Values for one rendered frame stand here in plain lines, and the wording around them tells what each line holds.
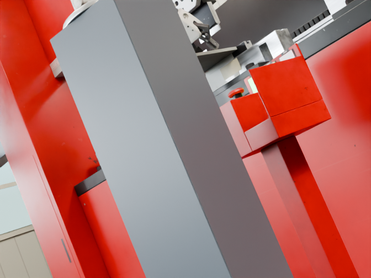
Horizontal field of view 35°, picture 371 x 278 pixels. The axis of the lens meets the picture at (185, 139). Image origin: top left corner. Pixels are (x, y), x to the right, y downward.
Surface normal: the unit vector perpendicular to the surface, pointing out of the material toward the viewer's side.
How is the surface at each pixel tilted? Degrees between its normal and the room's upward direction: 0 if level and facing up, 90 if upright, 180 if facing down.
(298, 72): 90
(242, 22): 90
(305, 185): 90
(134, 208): 90
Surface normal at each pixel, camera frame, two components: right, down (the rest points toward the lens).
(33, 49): 0.59, -0.35
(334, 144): -0.70, 0.21
